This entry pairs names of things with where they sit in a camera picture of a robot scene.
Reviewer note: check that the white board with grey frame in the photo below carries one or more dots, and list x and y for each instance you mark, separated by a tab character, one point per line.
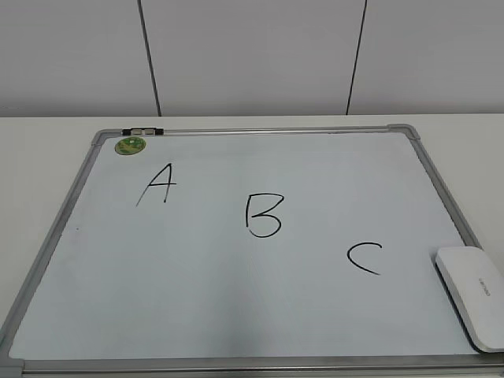
247	251

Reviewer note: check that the white board eraser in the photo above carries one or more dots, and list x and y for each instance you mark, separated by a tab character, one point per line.
476	287

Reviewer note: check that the round green magnet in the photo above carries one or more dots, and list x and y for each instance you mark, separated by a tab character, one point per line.
130	146

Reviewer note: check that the black board hanger clip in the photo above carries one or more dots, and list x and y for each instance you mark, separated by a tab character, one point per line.
142	131

